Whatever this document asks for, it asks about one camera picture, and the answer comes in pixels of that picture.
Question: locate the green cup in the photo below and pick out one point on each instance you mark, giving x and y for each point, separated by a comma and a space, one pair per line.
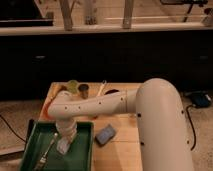
72, 86

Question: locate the orange bowl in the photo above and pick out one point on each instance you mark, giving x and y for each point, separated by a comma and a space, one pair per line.
45, 111

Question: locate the dark bowl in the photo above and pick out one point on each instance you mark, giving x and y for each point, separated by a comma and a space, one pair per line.
111, 91

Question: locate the silver metal fork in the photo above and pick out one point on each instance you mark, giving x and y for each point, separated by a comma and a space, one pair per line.
42, 161

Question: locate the grey blue towel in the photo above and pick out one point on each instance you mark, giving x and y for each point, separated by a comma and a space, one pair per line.
63, 146

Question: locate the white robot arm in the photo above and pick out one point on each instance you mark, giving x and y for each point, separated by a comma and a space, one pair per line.
161, 121

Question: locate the green plastic tray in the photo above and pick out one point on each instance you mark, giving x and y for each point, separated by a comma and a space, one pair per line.
78, 158

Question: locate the dark device on floor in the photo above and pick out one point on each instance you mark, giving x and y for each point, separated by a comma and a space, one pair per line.
199, 99

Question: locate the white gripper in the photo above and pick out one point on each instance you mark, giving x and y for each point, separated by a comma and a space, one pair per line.
67, 129

